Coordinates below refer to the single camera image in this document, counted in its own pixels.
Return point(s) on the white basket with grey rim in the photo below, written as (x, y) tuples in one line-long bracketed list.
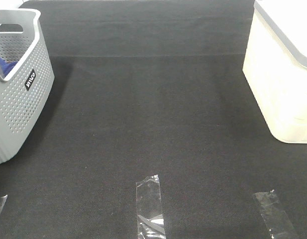
[(275, 66)]

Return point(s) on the grey perforated laundry basket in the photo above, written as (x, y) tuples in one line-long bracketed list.
[(24, 90)]

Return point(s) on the right clear tape strip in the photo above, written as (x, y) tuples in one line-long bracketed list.
[(274, 216)]

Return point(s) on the blue cloth in basket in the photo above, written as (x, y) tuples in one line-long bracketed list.
[(6, 67)]

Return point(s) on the middle clear tape strip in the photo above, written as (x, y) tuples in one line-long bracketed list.
[(149, 210)]

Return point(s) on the black table mat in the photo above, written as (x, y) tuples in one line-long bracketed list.
[(149, 88)]

